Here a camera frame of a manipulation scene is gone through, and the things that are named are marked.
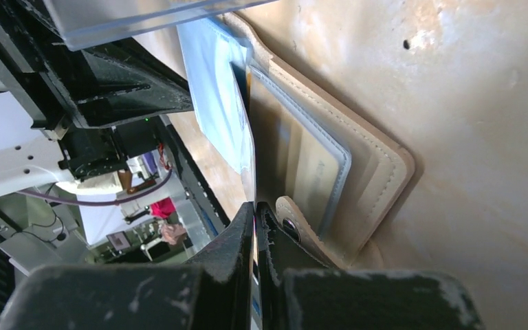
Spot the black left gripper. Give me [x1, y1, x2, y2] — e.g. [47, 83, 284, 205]
[0, 1, 193, 137]

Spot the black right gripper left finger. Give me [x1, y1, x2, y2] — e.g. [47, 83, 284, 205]
[0, 202, 254, 329]

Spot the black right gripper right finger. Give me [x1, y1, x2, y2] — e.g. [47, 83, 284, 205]
[255, 202, 483, 329]

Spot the clear acrylic card box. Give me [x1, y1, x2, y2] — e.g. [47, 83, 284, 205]
[44, 0, 266, 51]

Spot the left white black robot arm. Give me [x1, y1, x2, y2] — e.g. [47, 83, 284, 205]
[0, 1, 193, 197]

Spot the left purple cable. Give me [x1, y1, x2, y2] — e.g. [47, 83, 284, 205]
[15, 168, 174, 208]

